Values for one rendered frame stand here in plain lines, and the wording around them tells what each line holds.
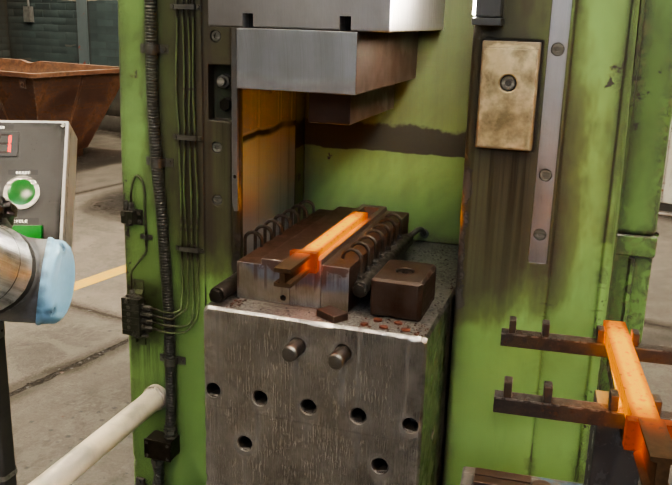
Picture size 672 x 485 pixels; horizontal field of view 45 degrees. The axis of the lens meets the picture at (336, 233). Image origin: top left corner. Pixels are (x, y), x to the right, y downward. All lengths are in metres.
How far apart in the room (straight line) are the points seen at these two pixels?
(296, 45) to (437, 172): 0.57
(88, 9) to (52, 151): 8.59
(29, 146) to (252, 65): 0.41
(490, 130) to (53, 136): 0.73
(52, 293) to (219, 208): 0.71
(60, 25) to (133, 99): 8.79
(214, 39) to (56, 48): 8.96
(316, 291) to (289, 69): 0.36
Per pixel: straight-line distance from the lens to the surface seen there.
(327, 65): 1.28
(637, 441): 0.94
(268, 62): 1.31
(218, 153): 1.53
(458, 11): 1.71
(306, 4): 1.29
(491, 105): 1.34
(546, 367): 1.47
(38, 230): 1.41
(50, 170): 1.45
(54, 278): 0.88
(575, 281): 1.42
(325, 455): 1.40
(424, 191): 1.76
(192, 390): 1.70
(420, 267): 1.38
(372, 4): 1.25
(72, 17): 10.22
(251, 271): 1.39
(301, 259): 1.29
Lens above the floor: 1.39
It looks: 15 degrees down
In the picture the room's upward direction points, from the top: 2 degrees clockwise
